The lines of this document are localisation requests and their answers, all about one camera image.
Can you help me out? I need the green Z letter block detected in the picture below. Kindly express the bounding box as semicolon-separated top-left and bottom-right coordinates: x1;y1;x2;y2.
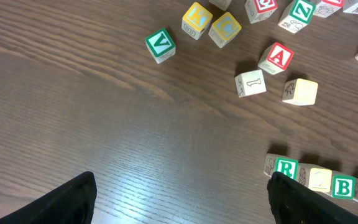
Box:
278;0;316;34

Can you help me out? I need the red E letter block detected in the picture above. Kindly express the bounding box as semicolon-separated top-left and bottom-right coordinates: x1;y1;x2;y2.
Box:
245;0;278;24

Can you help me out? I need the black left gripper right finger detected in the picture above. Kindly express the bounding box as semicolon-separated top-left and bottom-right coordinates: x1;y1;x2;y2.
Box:
267;172;358;224

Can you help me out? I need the wooden block number 1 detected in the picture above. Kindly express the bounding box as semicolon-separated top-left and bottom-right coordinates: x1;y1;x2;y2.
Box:
235;70;267;98

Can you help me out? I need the yellow S letter block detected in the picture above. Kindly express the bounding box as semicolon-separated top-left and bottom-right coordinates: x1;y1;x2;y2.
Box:
282;78;318;106

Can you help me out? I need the yellow C letter block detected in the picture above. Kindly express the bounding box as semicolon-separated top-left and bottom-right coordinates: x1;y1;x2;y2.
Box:
208;12;242;48

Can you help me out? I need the green V letter block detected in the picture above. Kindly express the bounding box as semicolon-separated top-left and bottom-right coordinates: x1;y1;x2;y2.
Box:
145;28;176;64

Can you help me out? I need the green B letter block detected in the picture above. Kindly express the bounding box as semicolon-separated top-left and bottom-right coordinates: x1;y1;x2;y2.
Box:
330;171;356;200

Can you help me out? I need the red A letter block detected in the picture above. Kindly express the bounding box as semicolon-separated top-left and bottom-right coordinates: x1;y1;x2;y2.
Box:
258;42;294;75

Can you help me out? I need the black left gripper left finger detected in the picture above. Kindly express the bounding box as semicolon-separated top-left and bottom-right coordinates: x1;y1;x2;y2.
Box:
0;171;97;224

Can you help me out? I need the yellow O letter block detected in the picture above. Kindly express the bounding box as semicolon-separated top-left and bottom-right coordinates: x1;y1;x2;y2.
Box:
296;163;333;193

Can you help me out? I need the green R letter block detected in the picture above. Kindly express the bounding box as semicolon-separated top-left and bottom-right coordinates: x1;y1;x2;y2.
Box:
264;153;298;180

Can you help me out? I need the yellow K letter block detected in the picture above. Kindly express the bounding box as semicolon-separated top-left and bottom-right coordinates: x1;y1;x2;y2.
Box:
181;2;213;40

